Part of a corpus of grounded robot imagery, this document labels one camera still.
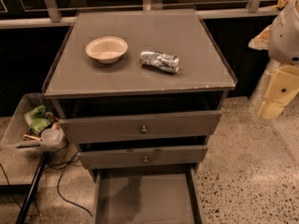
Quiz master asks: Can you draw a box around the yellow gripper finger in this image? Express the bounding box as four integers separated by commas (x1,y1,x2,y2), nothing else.
249,26,270,50
257,64,299,120

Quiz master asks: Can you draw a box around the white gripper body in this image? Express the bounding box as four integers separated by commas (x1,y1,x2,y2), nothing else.
268,0,299,64

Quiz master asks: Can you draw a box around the silver redbull can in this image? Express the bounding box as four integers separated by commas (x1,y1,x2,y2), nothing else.
140,49,179,74

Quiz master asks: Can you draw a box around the grey middle drawer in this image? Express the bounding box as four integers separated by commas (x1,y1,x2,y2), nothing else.
78,145,207,170

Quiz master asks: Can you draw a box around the grey drawer cabinet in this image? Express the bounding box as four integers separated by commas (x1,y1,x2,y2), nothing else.
42,8,238,224

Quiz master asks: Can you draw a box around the brass top drawer knob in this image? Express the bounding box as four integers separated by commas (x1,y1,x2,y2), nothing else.
140,125,148,134

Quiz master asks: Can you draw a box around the brass drawer knob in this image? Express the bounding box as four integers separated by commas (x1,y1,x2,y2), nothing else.
143,156,149,163
140,125,148,134

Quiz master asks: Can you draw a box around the grey open bottom drawer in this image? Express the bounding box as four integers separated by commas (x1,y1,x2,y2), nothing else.
93,164,204,224

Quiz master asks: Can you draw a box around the brass middle drawer knob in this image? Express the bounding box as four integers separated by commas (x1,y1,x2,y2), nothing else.
143,156,149,163

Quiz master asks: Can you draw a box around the grey top drawer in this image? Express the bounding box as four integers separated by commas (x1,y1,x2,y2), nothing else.
60,110,221,144

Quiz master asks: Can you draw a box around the yellow object on ledge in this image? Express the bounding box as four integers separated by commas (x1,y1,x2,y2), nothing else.
277,0,291,10

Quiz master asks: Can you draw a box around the white paper bowl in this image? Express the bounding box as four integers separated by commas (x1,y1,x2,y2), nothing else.
85,36,128,63

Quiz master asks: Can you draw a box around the metal window railing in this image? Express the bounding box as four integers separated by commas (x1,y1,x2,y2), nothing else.
0,0,279,29

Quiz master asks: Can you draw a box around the clear plastic cup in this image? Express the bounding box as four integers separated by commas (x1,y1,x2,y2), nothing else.
41,129,60,142

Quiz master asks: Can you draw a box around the green snack bag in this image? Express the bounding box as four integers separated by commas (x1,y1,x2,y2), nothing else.
23,105,51,134

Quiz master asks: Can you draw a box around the clear plastic bin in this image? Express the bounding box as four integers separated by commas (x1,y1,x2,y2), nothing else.
1,93,67,158

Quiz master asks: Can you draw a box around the black metal bar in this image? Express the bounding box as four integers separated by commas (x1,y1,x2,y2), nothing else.
16,152,49,224

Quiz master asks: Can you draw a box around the black cable on floor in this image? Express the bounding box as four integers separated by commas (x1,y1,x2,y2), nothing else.
43,142,93,217

